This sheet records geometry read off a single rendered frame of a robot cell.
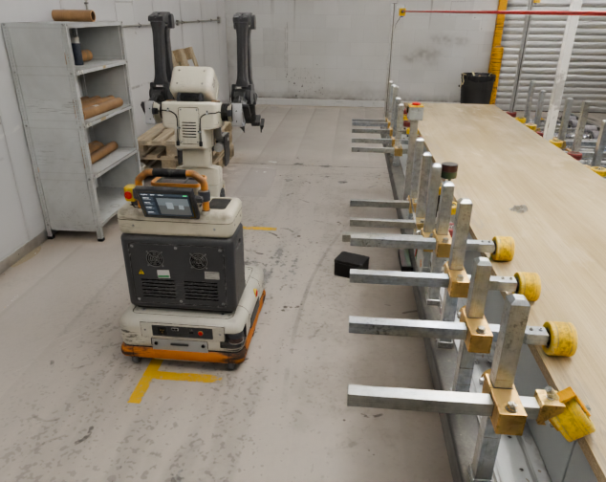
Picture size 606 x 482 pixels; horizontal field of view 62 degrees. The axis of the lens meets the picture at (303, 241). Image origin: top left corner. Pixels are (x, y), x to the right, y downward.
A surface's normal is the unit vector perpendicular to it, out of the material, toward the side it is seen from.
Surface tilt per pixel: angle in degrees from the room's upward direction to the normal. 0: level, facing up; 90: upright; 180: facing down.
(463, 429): 0
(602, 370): 0
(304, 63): 90
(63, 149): 90
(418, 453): 0
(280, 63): 90
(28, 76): 90
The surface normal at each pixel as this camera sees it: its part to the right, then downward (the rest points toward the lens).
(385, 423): 0.01, -0.91
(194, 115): -0.10, 0.28
